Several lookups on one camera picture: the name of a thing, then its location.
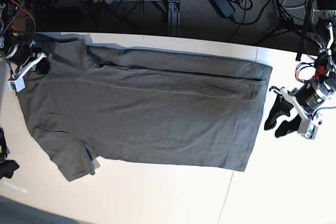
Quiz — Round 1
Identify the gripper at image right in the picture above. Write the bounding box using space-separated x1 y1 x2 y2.
264 76 335 138

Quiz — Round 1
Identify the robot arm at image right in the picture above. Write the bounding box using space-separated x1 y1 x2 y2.
264 0 335 140

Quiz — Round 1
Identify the black cloth pile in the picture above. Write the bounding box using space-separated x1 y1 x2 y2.
0 129 19 179

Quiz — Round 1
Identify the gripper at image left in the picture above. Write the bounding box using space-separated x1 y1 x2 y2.
1 40 51 80

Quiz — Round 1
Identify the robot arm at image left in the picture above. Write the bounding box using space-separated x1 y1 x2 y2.
1 0 50 81

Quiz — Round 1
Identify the aluminium table leg profile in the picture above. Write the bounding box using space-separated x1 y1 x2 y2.
167 0 181 37

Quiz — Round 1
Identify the white camera box, right gripper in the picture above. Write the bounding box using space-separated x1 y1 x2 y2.
7 78 25 92

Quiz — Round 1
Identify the black tripod stand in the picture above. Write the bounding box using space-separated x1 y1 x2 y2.
254 0 303 46

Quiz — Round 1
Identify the grey-green T-shirt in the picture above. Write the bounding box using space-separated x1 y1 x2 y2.
17 35 272 181

